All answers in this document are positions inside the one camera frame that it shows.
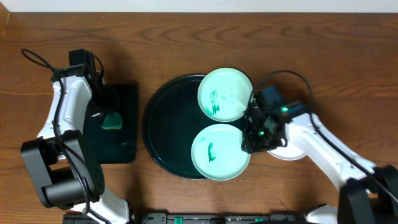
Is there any round black tray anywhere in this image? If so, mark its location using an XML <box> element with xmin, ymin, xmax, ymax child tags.
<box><xmin>142</xmin><ymin>74</ymin><xmax>244</xmax><ymax>180</ymax></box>

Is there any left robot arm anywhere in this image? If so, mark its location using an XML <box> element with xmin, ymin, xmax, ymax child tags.
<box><xmin>21</xmin><ymin>49</ymin><xmax>131</xmax><ymax>223</ymax></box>

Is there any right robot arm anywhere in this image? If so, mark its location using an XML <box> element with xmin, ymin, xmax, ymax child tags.
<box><xmin>242</xmin><ymin>86</ymin><xmax>397</xmax><ymax>223</ymax></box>

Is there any rectangular black tray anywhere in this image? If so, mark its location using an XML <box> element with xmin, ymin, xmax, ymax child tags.
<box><xmin>83</xmin><ymin>85</ymin><xmax>139</xmax><ymax>164</ymax></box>

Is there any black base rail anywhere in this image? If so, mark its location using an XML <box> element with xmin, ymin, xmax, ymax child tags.
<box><xmin>130</xmin><ymin>213</ymin><xmax>308</xmax><ymax>224</ymax></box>

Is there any mint green plate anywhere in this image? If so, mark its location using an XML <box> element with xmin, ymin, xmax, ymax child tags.
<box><xmin>191</xmin><ymin>124</ymin><xmax>251</xmax><ymax>180</ymax></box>
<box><xmin>197</xmin><ymin>68</ymin><xmax>253</xmax><ymax>123</ymax></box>

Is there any green scouring sponge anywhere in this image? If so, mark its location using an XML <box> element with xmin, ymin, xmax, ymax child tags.
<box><xmin>101</xmin><ymin>111</ymin><xmax>123</xmax><ymax>130</ymax></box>

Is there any white plate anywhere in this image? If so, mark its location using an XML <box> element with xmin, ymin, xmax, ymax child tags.
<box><xmin>268</xmin><ymin>142</ymin><xmax>306</xmax><ymax>161</ymax></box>

